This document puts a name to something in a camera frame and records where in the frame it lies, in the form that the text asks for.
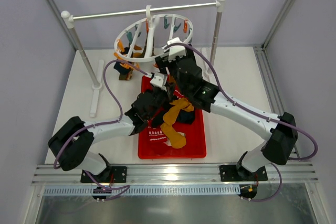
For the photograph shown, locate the mustard sock still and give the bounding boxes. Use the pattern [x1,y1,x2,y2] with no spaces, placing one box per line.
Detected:
[168,76,176,84]

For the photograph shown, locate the yellow sock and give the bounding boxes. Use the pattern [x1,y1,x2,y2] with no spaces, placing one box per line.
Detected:
[163,98,195,126]

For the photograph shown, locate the navy teal sock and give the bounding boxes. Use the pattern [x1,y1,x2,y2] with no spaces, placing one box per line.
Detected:
[176,110,196,125]

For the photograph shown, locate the olive orange sock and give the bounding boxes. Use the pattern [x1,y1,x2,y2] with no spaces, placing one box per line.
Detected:
[122,44,145,58]

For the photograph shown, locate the navy blue sock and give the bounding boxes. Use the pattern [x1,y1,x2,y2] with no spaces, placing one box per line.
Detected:
[113,62,133,81]

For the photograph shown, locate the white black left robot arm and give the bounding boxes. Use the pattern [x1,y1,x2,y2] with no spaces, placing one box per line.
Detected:
[48,83,175,176]

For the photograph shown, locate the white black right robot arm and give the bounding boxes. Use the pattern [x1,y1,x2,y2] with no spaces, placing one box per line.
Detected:
[154,49,298,180]

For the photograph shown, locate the white round clip hanger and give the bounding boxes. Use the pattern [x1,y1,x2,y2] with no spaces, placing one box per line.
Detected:
[114,5,193,63]

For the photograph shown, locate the red white patterned sock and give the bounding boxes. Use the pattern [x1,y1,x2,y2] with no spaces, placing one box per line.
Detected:
[148,90,188,149]

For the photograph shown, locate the mustard sock in bin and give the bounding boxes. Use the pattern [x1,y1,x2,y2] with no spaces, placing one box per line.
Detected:
[160,123,186,149]

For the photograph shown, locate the red plastic bin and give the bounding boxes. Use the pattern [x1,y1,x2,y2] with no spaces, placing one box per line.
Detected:
[138,74,207,160]

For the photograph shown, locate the white metal drying rack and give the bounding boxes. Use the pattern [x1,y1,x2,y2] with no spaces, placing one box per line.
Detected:
[60,0,227,118]

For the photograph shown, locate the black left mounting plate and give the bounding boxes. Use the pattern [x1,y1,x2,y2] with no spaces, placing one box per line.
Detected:
[80,166,127,184]

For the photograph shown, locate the black mounting plate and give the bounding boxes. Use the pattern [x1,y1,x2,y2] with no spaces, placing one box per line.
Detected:
[80,166,127,184]
[219,164,268,182]

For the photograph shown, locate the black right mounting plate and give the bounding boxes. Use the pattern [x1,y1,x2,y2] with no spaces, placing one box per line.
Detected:
[219,164,268,182]

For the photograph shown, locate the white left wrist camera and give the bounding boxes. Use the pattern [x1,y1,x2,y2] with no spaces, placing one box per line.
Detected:
[150,72,167,90]

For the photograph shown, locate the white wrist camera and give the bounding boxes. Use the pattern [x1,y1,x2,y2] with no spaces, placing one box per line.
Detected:
[150,72,167,90]
[162,37,186,62]

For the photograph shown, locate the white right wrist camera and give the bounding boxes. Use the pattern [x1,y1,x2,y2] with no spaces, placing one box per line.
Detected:
[162,37,186,62]

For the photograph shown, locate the white slotted cable duct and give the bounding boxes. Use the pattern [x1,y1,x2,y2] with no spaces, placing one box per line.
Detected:
[43,184,240,196]

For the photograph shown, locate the aluminium frame rail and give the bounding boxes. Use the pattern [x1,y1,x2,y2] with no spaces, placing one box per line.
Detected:
[253,0,313,162]

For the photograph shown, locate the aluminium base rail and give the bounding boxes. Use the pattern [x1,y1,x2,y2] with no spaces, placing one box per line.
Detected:
[31,162,319,186]

